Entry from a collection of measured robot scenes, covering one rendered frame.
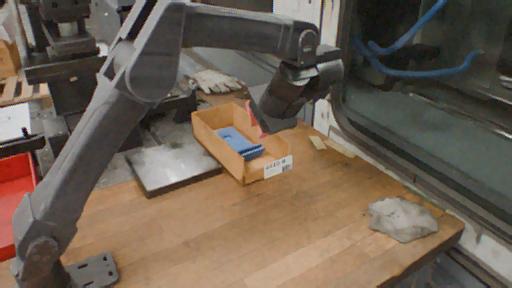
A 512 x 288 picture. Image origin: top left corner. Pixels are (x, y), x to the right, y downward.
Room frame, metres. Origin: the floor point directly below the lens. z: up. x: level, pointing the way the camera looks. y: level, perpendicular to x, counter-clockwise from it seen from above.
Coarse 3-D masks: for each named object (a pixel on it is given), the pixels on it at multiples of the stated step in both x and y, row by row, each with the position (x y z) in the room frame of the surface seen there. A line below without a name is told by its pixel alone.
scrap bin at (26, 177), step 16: (0, 160) 0.63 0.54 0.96; (16, 160) 0.65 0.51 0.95; (32, 160) 0.64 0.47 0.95; (0, 176) 0.63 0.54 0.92; (16, 176) 0.64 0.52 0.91; (32, 176) 0.58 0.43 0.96; (0, 192) 0.59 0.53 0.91; (16, 192) 0.59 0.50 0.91; (0, 208) 0.54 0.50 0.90; (16, 208) 0.54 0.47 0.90; (0, 224) 0.50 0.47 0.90; (0, 240) 0.46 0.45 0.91; (0, 256) 0.41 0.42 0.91
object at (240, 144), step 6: (216, 132) 0.83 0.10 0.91; (222, 132) 0.84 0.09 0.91; (228, 132) 0.84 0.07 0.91; (234, 132) 0.84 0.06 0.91; (222, 138) 0.81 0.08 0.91; (234, 138) 0.80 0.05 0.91; (240, 138) 0.80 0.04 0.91; (234, 144) 0.78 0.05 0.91; (240, 144) 0.78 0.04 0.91; (246, 144) 0.78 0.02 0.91; (258, 144) 0.73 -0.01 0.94; (240, 150) 0.71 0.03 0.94; (246, 150) 0.72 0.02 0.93
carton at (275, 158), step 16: (192, 112) 0.83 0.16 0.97; (208, 112) 0.85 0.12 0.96; (224, 112) 0.88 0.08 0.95; (240, 112) 0.86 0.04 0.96; (208, 128) 0.75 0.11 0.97; (224, 128) 0.87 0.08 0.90; (240, 128) 0.86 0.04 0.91; (256, 128) 0.79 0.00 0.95; (208, 144) 0.76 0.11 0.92; (224, 144) 0.69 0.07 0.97; (272, 144) 0.74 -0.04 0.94; (288, 144) 0.69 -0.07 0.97; (224, 160) 0.69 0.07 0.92; (240, 160) 0.63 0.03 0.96; (256, 160) 0.72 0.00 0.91; (272, 160) 0.72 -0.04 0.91; (288, 160) 0.69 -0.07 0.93; (240, 176) 0.63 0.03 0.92; (256, 176) 0.64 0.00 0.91
